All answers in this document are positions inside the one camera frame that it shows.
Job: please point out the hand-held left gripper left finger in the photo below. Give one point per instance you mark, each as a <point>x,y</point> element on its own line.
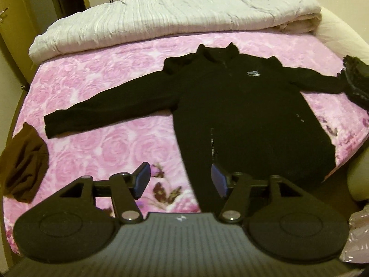
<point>142,179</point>

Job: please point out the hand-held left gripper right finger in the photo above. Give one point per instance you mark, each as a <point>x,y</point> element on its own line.
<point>219,180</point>

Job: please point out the black zip jacket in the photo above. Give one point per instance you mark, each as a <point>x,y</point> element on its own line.
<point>245,115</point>

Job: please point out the pink floral blanket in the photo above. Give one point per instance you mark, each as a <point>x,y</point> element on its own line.
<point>115,138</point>

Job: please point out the brown cloth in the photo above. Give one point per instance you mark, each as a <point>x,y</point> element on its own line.
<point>23,164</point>

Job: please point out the white plastic bag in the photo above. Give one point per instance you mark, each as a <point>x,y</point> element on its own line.
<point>359,236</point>

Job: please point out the white rolled quilt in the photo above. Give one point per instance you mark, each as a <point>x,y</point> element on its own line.
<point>144,20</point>

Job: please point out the black folded cloth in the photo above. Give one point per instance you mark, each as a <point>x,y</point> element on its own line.
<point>357,80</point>

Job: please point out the yellow wooden door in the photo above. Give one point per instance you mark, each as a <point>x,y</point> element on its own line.
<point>14,40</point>

